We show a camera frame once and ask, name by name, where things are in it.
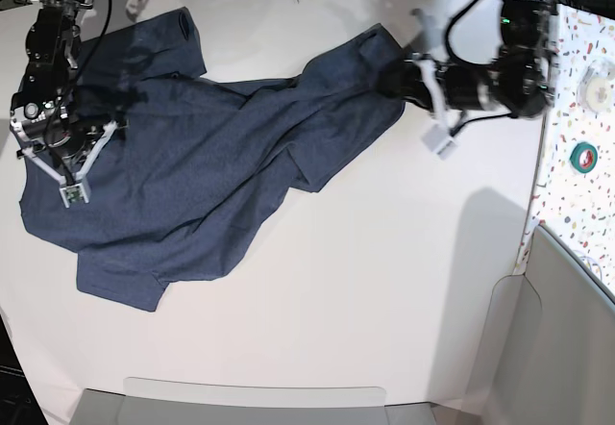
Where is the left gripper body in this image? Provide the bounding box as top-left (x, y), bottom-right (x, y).
top-left (379, 62), bottom-right (490, 112)

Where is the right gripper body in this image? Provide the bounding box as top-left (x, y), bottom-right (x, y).
top-left (10, 114), bottom-right (112, 168)

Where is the dark blue t-shirt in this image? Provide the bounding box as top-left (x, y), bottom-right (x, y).
top-left (20, 8), bottom-right (405, 312)

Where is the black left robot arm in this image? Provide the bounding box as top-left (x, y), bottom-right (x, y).
top-left (378, 0), bottom-right (557, 138)

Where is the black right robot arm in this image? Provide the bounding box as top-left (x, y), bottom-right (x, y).
top-left (10, 0), bottom-right (126, 204)

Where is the clear tape dispenser roll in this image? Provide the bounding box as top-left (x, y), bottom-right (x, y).
top-left (578, 59), bottom-right (614, 114)

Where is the green tape roll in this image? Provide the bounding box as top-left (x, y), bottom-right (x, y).
top-left (569, 141), bottom-right (599, 174)

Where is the terrazzo patterned table cover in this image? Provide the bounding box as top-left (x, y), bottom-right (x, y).
top-left (517, 6), bottom-right (614, 290)

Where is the grey chair right side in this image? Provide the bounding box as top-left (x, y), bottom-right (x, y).
top-left (468, 223), bottom-right (615, 425)

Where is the grey chair bottom edge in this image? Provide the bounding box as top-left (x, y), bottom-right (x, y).
top-left (70, 377), bottom-right (436, 424)

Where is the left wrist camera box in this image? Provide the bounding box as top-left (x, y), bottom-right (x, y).
top-left (422, 124), bottom-right (456, 160)

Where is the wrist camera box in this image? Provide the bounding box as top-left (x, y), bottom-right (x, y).
top-left (60, 179), bottom-right (90, 208)
top-left (422, 124), bottom-right (456, 160)

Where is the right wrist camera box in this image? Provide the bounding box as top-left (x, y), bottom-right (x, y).
top-left (60, 179), bottom-right (90, 208)

